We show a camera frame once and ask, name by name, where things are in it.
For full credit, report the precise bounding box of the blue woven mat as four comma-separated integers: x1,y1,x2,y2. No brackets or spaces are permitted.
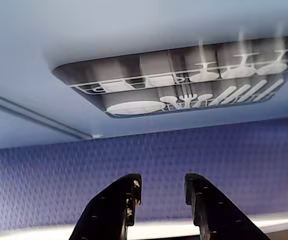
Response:
0,119,288,237

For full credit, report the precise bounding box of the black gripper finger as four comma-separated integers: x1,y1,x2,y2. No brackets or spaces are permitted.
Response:
184,172,267,240
68,172,143,240

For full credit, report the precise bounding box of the black dishwasher print panel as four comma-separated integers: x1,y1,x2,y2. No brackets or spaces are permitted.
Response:
51,34,288,120

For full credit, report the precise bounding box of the blue toy kitchen cabinet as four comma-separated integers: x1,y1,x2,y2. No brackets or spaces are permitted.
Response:
0,0,288,151

